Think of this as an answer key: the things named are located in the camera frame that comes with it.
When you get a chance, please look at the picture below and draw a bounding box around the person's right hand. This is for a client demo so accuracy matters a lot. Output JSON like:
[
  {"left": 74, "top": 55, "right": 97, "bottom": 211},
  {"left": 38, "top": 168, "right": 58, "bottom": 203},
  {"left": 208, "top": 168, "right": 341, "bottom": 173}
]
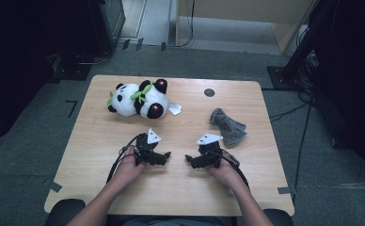
[{"left": 206, "top": 154, "right": 245, "bottom": 191}]

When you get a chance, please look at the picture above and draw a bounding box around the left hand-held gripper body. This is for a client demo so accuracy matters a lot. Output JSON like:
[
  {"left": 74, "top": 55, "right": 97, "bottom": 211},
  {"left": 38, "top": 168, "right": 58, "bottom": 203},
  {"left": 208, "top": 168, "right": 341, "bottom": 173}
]
[{"left": 134, "top": 127, "right": 163, "bottom": 167}]

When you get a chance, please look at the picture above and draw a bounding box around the hand-held gripper cable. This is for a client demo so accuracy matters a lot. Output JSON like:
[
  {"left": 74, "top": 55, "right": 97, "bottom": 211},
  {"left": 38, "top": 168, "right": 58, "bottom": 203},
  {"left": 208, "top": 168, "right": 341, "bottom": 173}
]
[
  {"left": 220, "top": 148, "right": 251, "bottom": 191},
  {"left": 105, "top": 133, "right": 141, "bottom": 185}
]

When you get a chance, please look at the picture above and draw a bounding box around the black flat stand base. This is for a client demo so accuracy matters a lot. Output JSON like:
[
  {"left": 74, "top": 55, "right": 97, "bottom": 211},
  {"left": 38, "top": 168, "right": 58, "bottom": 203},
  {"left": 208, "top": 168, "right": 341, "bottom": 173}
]
[{"left": 52, "top": 54, "right": 93, "bottom": 82}]

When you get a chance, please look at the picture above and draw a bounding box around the person's left hand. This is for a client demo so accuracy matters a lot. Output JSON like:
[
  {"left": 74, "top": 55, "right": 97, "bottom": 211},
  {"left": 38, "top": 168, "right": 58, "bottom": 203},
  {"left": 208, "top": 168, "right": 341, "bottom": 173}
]
[{"left": 111, "top": 146, "right": 148, "bottom": 190}]

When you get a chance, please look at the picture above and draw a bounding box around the dark curtain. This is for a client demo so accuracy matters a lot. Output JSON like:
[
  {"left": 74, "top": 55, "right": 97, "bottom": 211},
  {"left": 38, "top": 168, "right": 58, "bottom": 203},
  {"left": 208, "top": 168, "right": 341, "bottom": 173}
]
[
  {"left": 309, "top": 0, "right": 365, "bottom": 185},
  {"left": 0, "top": 0, "right": 94, "bottom": 150}
]

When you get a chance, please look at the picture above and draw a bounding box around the black metal stand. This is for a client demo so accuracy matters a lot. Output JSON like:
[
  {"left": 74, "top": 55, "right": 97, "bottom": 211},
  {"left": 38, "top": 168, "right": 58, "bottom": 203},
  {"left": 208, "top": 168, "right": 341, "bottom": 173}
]
[{"left": 266, "top": 0, "right": 330, "bottom": 91}]

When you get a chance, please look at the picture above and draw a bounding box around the light wooden cabinet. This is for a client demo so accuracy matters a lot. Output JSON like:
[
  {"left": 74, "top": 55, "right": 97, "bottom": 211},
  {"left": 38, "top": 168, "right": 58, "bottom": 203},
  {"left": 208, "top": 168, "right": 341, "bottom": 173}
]
[{"left": 174, "top": 0, "right": 317, "bottom": 55}]

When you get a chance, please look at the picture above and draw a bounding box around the black hanging cable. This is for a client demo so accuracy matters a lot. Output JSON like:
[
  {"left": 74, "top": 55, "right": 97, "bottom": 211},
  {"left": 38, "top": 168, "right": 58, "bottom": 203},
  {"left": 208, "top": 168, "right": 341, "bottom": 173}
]
[{"left": 174, "top": 0, "right": 197, "bottom": 49}]

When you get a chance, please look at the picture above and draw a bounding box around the right hand-held gripper cable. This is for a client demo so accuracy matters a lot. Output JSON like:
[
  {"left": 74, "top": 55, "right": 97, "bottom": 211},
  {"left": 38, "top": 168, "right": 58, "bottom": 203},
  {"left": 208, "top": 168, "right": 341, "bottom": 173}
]
[{"left": 220, "top": 148, "right": 251, "bottom": 191}]

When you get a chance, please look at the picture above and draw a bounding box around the black chair armrest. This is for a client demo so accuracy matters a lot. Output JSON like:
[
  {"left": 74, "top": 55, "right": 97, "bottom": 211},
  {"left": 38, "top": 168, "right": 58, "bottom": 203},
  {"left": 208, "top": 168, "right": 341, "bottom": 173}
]
[
  {"left": 262, "top": 208, "right": 294, "bottom": 226},
  {"left": 44, "top": 198, "right": 87, "bottom": 226}
]

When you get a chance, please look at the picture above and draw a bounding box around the grey tape piece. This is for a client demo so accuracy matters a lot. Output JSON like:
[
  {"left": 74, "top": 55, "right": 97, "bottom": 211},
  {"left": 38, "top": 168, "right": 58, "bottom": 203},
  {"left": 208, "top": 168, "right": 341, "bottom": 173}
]
[
  {"left": 43, "top": 178, "right": 63, "bottom": 194},
  {"left": 277, "top": 186, "right": 298, "bottom": 196}
]

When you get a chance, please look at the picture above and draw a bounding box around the black floor cable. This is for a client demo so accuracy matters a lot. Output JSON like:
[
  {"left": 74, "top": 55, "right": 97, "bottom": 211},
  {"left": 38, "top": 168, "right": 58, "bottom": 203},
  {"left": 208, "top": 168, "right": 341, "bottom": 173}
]
[
  {"left": 269, "top": 99, "right": 314, "bottom": 124},
  {"left": 293, "top": 93, "right": 314, "bottom": 202}
]

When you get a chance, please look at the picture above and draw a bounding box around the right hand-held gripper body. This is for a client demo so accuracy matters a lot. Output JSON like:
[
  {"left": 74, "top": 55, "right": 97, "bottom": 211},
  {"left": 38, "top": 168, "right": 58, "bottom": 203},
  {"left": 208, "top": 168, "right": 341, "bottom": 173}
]
[{"left": 196, "top": 132, "right": 224, "bottom": 169}]

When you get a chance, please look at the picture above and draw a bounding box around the person's teal clothing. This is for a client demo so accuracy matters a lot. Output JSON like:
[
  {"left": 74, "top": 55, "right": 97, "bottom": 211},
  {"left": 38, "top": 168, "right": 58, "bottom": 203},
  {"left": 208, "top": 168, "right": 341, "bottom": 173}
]
[{"left": 105, "top": 214, "right": 235, "bottom": 226}]

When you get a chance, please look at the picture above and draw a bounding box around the panda plush toy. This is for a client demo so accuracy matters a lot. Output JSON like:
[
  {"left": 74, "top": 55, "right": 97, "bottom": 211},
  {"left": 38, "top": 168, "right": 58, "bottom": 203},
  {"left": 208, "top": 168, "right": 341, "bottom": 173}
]
[{"left": 106, "top": 78, "right": 183, "bottom": 120}]

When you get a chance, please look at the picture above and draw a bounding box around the left hand-held gripper cable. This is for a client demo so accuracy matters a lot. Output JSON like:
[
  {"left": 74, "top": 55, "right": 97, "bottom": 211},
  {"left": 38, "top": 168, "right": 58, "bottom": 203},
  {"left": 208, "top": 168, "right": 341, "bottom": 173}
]
[{"left": 105, "top": 133, "right": 141, "bottom": 185}]

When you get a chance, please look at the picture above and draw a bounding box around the grey fuzzy scarf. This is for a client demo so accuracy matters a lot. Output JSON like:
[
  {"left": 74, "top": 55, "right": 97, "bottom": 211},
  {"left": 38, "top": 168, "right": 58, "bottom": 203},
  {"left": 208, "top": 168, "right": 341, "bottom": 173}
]
[{"left": 209, "top": 107, "right": 247, "bottom": 147}]

